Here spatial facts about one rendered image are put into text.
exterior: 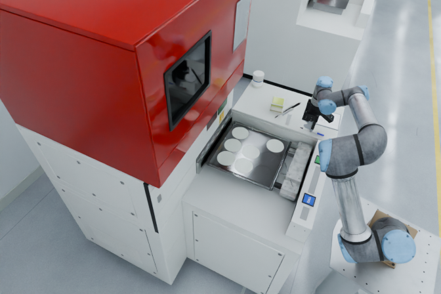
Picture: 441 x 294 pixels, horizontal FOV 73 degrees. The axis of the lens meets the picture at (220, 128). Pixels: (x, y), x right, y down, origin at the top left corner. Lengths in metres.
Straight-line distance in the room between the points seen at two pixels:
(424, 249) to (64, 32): 1.71
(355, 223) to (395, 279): 0.43
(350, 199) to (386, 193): 1.78
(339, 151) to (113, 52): 0.79
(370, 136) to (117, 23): 0.87
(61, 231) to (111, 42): 2.03
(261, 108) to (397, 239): 0.99
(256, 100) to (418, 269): 1.18
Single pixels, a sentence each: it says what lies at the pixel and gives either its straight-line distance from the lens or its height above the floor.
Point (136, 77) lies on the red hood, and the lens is 0.79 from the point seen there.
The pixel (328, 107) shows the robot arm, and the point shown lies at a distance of 1.46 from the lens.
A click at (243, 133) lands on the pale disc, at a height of 0.90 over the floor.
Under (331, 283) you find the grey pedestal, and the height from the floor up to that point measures 0.34.
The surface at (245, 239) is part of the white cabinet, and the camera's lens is 1.61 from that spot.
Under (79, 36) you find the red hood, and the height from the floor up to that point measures 1.79.
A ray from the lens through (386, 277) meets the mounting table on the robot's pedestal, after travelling 1.63.
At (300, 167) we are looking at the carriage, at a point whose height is 0.88.
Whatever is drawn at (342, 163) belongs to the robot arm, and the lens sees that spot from 1.14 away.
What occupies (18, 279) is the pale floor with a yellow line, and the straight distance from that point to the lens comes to 2.61.
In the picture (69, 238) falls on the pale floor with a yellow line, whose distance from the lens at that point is 2.59.
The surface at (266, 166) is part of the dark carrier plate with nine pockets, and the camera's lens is 1.64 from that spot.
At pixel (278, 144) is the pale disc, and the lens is 1.76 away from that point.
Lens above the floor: 2.18
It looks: 46 degrees down
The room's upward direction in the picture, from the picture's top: 4 degrees clockwise
